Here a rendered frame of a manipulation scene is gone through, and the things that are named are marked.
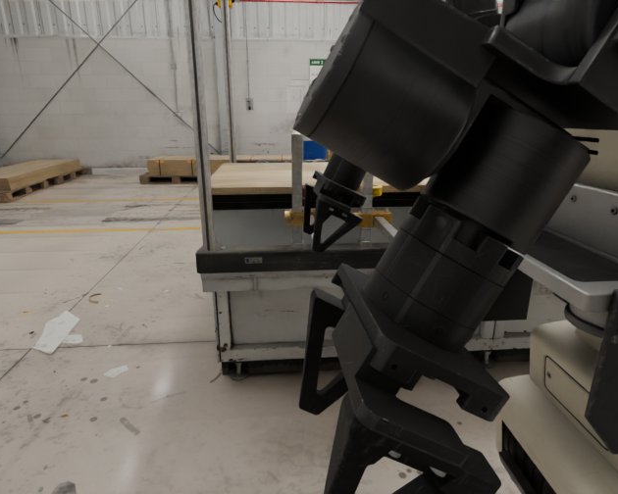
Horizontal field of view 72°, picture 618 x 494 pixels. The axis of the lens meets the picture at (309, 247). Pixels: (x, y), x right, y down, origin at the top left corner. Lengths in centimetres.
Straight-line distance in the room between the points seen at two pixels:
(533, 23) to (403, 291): 13
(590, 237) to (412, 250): 36
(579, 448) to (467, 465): 44
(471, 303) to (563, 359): 44
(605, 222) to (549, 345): 21
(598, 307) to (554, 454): 26
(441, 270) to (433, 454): 7
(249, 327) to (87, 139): 770
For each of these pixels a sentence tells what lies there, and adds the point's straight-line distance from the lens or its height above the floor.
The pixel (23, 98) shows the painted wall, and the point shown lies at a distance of 975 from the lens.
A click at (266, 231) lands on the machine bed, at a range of 176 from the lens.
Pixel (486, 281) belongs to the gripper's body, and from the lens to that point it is 20.
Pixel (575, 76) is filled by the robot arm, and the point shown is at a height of 119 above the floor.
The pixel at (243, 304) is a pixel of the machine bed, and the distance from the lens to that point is 191.
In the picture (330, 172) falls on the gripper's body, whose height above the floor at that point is 110.
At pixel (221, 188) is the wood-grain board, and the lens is 167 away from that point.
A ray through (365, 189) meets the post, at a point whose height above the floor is 91.
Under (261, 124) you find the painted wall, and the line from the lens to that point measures 864.
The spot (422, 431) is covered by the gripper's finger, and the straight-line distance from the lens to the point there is 17.
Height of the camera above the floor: 118
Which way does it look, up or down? 18 degrees down
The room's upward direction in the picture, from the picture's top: straight up
